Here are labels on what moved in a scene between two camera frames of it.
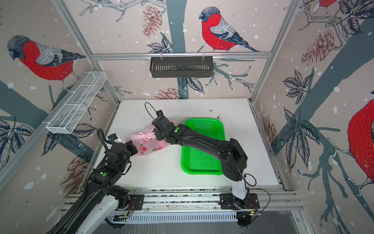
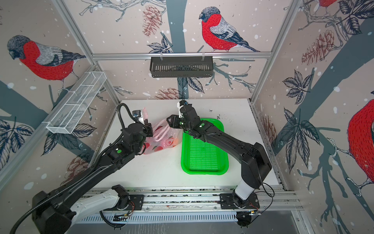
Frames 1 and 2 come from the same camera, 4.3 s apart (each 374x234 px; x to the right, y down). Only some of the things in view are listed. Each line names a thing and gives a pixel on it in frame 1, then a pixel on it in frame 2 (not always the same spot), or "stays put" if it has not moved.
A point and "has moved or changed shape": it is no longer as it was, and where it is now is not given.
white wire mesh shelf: (65, 119) stays put
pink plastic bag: (146, 142) has moved or changed shape
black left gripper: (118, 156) → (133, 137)
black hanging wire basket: (181, 67) stays put
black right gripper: (158, 133) → (175, 121)
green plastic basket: (196, 161) stays put
